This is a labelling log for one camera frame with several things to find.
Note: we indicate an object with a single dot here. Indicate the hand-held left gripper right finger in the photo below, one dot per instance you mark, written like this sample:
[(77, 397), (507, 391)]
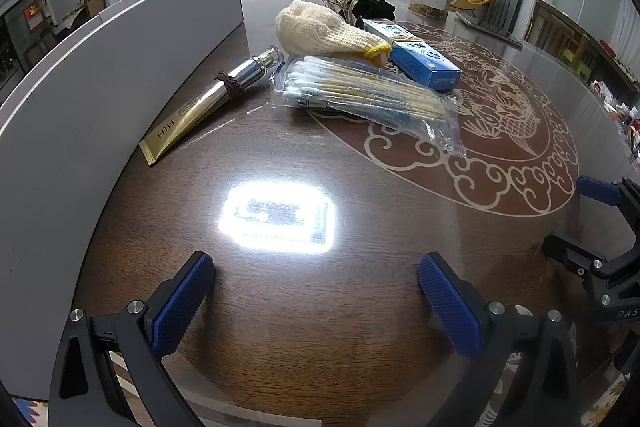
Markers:
[(450, 302)]

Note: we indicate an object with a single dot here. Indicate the blue white ointment box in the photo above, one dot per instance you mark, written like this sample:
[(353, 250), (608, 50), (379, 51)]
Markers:
[(425, 67)]

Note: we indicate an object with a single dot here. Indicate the gold cosmetic tube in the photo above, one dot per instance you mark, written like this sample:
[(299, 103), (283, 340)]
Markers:
[(185, 117)]

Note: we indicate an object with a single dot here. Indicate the red wall calendar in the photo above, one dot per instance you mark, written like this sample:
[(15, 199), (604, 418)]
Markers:
[(34, 16)]

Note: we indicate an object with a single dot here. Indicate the pile of colourful small items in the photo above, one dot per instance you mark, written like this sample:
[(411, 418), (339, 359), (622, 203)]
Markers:
[(620, 117)]

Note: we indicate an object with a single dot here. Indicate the long white cardboard box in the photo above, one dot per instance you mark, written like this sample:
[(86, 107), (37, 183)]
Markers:
[(75, 132)]

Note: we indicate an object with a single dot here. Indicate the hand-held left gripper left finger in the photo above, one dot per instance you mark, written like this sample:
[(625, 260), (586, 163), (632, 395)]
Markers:
[(182, 302)]

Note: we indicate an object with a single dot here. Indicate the wooden dining chair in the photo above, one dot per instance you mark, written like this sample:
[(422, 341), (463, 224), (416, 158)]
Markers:
[(95, 4)]

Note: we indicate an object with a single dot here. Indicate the cream knitted glove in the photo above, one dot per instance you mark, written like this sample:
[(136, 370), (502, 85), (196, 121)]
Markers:
[(315, 29)]

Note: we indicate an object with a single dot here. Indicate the colourful floral cloth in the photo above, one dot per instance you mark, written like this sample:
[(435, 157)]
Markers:
[(30, 412)]

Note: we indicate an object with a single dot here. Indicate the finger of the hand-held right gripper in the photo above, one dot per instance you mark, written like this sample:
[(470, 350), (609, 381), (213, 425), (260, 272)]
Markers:
[(565, 249), (597, 189)]

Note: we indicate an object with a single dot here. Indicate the grey laptop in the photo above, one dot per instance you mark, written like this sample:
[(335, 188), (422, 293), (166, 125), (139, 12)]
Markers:
[(495, 32)]

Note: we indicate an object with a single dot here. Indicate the dark wooden armchair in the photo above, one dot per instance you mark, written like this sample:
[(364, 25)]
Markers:
[(555, 32)]

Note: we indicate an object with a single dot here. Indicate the clear bag of cotton swabs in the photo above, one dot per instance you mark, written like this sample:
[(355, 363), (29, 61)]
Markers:
[(360, 99)]

